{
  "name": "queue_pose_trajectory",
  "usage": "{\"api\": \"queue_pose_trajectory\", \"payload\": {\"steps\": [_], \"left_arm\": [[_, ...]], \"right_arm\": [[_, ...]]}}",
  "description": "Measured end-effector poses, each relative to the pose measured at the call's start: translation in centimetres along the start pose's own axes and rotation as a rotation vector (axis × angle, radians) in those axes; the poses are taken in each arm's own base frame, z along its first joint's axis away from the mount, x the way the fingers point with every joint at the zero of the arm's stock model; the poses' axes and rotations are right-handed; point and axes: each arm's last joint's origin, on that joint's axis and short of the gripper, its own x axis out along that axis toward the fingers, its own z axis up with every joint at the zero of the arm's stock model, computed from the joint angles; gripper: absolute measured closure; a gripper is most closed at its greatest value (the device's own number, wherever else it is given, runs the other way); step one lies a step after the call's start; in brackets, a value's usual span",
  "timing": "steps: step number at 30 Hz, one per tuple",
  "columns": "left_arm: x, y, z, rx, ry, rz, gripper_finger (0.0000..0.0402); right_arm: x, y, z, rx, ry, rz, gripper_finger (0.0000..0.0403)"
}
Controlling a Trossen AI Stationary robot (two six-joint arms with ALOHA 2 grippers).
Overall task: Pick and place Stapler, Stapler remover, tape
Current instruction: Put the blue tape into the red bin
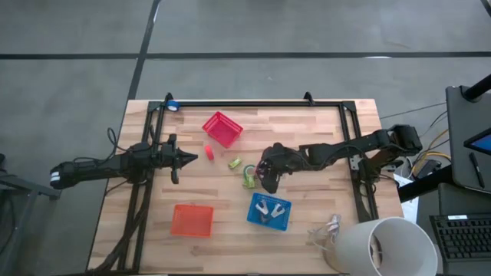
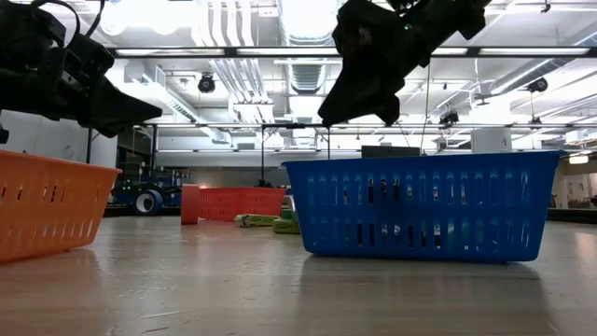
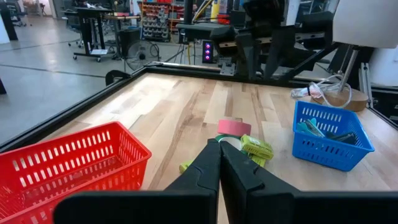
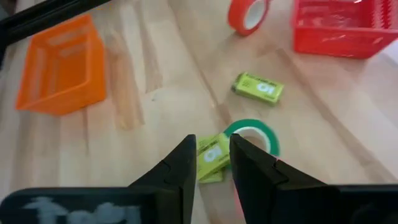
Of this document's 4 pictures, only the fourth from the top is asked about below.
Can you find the red plastic basket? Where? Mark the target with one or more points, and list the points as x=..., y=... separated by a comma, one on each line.
x=335, y=46

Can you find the black aluminium table frame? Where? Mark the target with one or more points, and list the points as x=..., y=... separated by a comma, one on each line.
x=31, y=21

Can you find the green staple box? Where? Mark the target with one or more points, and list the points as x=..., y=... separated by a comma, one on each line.
x=213, y=155
x=258, y=88
x=214, y=179

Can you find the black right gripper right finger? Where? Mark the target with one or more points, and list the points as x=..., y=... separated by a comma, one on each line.
x=264, y=193

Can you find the green tape roll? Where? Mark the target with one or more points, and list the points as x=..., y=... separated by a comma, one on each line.
x=273, y=137

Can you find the orange plastic basket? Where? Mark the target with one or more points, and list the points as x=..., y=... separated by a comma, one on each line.
x=71, y=96

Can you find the red tape roll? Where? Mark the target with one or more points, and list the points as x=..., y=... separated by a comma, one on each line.
x=236, y=18

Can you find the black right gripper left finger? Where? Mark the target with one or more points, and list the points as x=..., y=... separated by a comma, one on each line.
x=174, y=193

